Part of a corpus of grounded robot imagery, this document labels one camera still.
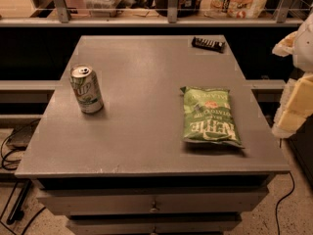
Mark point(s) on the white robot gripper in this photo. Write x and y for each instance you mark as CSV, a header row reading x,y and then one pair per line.
x,y
304,48

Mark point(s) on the green jalapeno chip bag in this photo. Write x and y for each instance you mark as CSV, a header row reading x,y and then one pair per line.
x,y
208,117

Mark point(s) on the colourful snack bag on shelf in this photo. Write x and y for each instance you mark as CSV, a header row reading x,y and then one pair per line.
x,y
238,9

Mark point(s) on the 7up soda can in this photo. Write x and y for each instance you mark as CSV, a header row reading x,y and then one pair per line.
x,y
85,85

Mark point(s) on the black remote control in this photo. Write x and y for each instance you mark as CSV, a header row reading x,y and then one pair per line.
x,y
207,44

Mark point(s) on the grey cabinet upper drawer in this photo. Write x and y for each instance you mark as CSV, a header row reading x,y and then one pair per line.
x,y
145,201

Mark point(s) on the grey cabinet drawer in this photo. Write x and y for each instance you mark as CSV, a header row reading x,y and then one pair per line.
x,y
154,224
145,201

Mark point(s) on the grey cabinet lower drawer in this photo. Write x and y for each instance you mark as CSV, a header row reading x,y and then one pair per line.
x,y
154,224

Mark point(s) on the clear plastic container on shelf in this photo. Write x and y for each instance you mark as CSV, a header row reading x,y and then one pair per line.
x,y
102,8

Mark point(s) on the black power adapter left floor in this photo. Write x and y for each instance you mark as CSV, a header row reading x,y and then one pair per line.
x,y
20,138

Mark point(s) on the grey metal shelf rail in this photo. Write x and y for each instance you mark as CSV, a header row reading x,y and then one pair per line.
x,y
137,13

